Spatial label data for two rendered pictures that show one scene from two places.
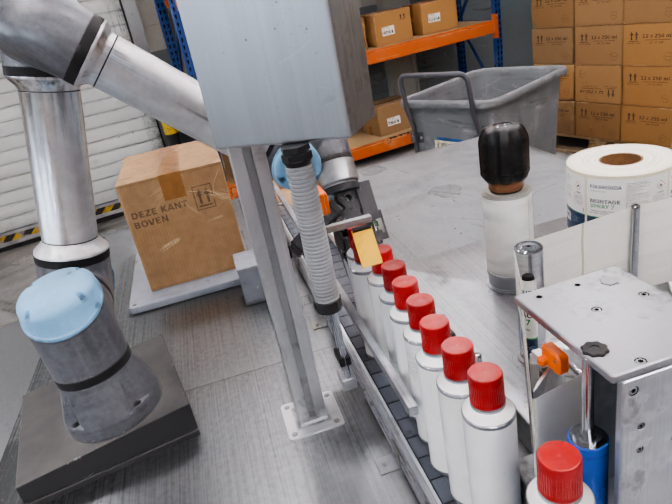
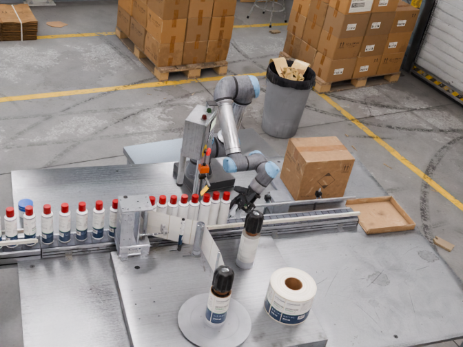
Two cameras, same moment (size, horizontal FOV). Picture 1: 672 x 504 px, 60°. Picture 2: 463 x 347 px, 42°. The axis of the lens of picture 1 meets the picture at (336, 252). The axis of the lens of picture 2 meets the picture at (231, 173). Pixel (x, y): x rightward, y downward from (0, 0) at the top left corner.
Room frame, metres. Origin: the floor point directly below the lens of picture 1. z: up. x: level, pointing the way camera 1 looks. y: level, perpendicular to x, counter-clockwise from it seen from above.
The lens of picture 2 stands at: (0.27, -2.36, 2.80)
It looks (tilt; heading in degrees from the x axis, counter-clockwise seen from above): 34 degrees down; 76
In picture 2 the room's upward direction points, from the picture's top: 11 degrees clockwise
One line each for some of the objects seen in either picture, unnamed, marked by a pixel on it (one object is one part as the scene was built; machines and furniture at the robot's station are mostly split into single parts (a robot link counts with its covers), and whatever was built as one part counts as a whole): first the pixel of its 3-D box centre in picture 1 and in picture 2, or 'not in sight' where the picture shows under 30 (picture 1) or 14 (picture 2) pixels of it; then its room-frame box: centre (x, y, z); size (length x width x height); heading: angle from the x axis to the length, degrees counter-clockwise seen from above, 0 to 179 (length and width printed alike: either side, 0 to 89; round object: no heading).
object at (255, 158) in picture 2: not in sight; (255, 162); (0.99, 0.07, 1.20); 0.11 x 0.11 x 0.08; 15
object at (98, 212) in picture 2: not in sight; (98, 219); (0.25, -0.15, 0.98); 0.05 x 0.05 x 0.20
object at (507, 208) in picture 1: (507, 208); (250, 238); (0.93, -0.31, 1.03); 0.09 x 0.09 x 0.30
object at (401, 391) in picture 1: (314, 250); (264, 205); (1.08, 0.04, 0.95); 1.07 x 0.01 x 0.01; 10
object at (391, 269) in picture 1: (402, 328); (193, 212); (0.70, -0.07, 0.98); 0.05 x 0.05 x 0.20
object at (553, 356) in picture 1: (551, 359); not in sight; (0.44, -0.18, 1.08); 0.03 x 0.02 x 0.02; 10
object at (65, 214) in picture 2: not in sight; (65, 222); (0.10, -0.18, 0.98); 0.05 x 0.05 x 0.20
